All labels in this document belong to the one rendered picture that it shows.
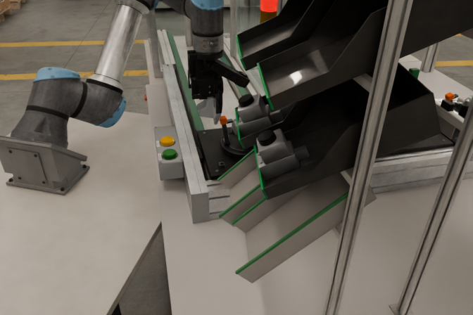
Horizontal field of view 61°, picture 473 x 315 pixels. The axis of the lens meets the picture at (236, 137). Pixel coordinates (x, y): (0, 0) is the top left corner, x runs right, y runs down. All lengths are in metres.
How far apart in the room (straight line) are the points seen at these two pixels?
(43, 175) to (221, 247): 0.55
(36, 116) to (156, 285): 1.12
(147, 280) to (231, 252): 1.12
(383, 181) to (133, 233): 0.71
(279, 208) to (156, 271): 1.36
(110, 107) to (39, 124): 0.22
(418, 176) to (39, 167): 1.08
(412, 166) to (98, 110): 0.94
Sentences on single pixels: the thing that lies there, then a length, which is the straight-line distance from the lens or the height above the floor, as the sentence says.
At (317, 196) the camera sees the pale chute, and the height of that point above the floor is 1.12.
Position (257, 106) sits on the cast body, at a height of 1.27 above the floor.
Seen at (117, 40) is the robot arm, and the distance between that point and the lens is 1.33.
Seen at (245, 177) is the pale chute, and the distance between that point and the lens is 0.95.
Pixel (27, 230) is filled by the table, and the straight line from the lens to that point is 1.18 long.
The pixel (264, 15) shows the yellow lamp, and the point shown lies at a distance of 1.21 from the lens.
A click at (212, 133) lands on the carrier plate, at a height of 0.97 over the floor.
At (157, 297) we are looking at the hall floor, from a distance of 2.02.
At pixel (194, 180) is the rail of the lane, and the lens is 1.05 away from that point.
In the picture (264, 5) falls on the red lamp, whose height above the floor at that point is 1.33.
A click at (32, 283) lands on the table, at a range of 1.05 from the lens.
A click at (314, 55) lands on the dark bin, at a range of 0.66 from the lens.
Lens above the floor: 1.61
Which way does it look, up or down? 32 degrees down
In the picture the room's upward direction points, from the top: 1 degrees clockwise
